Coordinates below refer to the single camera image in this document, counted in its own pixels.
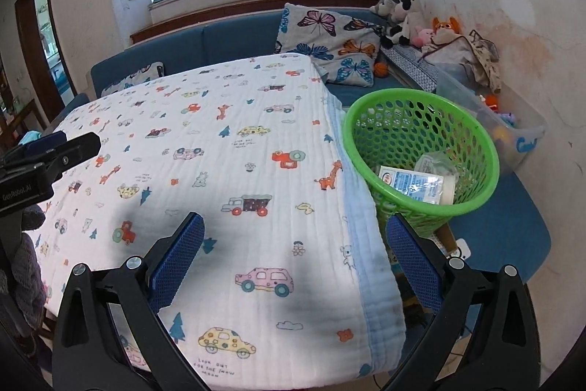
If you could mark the butterfly print pillow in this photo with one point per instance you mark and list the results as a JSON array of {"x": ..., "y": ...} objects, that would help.
[{"x": 320, "y": 33}]

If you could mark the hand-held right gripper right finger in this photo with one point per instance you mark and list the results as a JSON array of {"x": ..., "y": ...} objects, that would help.
[{"x": 412, "y": 258}]

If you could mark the orange fox plush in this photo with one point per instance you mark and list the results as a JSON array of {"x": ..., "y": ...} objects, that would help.
[{"x": 445, "y": 29}]

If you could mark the grey patterned folded quilt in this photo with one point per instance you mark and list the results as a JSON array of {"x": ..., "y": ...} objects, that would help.
[{"x": 412, "y": 68}]

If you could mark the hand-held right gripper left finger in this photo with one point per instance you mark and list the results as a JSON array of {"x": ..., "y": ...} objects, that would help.
[{"x": 178, "y": 258}]

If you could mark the wooden door frame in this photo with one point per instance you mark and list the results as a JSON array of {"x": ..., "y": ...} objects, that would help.
[{"x": 25, "y": 33}]

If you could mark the pink plush toy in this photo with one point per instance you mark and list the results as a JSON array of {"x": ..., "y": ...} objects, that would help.
[{"x": 422, "y": 37}]

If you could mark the wooden cabinet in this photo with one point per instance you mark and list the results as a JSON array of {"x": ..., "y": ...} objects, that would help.
[{"x": 13, "y": 107}]

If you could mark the beige patterned cloth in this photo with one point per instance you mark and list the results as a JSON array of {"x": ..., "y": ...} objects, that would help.
[{"x": 476, "y": 56}]

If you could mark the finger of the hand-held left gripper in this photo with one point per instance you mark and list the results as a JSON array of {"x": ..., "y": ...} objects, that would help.
[
  {"x": 75, "y": 148},
  {"x": 43, "y": 142}
]

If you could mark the black white cow plush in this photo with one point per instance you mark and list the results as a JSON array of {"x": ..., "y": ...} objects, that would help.
[{"x": 407, "y": 17}]

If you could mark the clear plastic storage box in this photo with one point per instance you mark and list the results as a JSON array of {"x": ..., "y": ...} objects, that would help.
[{"x": 526, "y": 139}]

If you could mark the purple toy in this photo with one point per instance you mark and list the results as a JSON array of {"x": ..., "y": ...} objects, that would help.
[{"x": 507, "y": 117}]

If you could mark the orange toy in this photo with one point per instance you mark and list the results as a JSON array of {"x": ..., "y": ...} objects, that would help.
[{"x": 490, "y": 101}]

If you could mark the grey plush toy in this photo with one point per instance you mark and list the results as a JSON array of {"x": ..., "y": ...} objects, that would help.
[{"x": 382, "y": 6}]

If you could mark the small orange ball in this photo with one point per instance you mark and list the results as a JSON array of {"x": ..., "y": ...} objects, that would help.
[{"x": 381, "y": 70}]

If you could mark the person's left forearm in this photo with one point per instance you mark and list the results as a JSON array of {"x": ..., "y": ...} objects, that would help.
[{"x": 23, "y": 272}]

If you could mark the clear plastic labelled container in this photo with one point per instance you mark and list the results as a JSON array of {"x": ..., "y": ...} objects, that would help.
[{"x": 432, "y": 164}]

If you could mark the blue sofa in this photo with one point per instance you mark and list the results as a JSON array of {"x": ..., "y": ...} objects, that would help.
[{"x": 206, "y": 43}]

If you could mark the blue wipes pack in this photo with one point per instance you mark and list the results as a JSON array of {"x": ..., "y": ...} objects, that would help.
[{"x": 29, "y": 139}]

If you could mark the green plastic basket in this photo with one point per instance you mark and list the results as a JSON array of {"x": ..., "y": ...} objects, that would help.
[{"x": 485, "y": 157}]

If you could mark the patterned white cushion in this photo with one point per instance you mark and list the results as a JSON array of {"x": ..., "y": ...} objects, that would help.
[{"x": 132, "y": 77}]

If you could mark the brown wooden window ledge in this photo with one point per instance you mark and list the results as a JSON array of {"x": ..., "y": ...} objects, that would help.
[{"x": 229, "y": 17}]

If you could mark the white power strip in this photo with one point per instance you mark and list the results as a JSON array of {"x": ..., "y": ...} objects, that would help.
[{"x": 462, "y": 249}]

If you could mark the white milk carton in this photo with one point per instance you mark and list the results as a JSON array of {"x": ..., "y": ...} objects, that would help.
[{"x": 403, "y": 182}]

